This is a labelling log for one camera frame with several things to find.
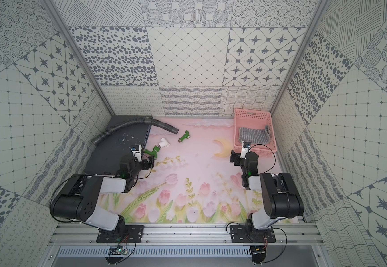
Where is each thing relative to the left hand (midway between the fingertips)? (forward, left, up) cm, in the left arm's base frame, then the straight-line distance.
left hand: (142, 152), depth 94 cm
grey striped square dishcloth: (+18, -69, -5) cm, 72 cm away
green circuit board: (-45, +1, -8) cm, 46 cm away
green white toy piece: (+10, -9, -5) cm, 15 cm away
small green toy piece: (+18, -24, -6) cm, 31 cm away
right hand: (+2, -57, -1) cm, 57 cm away
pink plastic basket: (+25, -72, -4) cm, 76 cm away
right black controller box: (-45, -61, -11) cm, 76 cm away
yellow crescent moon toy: (+11, -51, -10) cm, 53 cm away
